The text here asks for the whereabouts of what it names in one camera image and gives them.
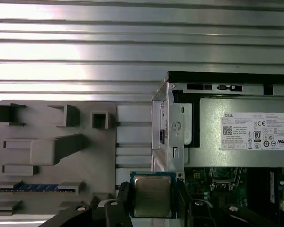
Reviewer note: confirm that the black PC case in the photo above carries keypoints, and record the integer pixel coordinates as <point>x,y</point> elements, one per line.
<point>177,113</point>

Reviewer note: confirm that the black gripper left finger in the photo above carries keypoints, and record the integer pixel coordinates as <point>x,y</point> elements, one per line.
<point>113,216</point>

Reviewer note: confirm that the green motherboard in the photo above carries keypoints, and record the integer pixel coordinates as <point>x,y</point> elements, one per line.
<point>203,186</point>

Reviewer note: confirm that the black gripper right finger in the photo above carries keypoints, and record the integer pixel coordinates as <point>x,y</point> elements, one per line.
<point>198,215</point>

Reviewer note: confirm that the white four pin socket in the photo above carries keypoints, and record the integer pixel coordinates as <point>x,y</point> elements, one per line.
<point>196,175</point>

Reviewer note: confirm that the grey parts rack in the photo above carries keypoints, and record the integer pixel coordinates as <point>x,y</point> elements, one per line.
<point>68,172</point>

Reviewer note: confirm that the silver CPU green edge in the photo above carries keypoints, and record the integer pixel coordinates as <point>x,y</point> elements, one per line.
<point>153,196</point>

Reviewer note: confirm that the RAM stick blue chips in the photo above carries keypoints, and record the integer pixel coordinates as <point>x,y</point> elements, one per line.
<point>38,187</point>

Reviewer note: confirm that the grey power supply unit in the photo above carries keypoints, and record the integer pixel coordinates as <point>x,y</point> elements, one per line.
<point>208,118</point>

